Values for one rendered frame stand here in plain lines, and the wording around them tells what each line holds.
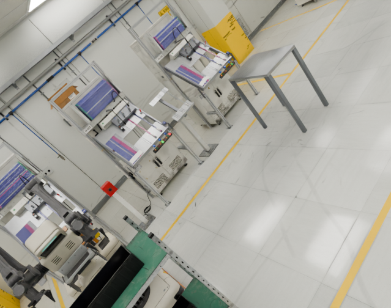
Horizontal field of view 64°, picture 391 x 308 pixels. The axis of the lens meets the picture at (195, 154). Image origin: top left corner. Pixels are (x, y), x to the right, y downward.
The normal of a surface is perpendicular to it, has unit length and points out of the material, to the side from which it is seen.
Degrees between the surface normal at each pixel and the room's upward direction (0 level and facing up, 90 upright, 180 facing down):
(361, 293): 0
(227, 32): 90
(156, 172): 90
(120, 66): 90
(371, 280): 0
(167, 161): 90
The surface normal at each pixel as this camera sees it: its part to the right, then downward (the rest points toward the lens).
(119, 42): 0.51, 0.05
